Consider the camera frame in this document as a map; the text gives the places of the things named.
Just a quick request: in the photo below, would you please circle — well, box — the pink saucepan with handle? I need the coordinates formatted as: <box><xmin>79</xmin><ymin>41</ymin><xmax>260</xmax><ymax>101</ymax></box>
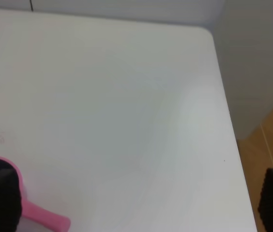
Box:
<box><xmin>0</xmin><ymin>158</ymin><xmax>71</xmax><ymax>232</ymax></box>

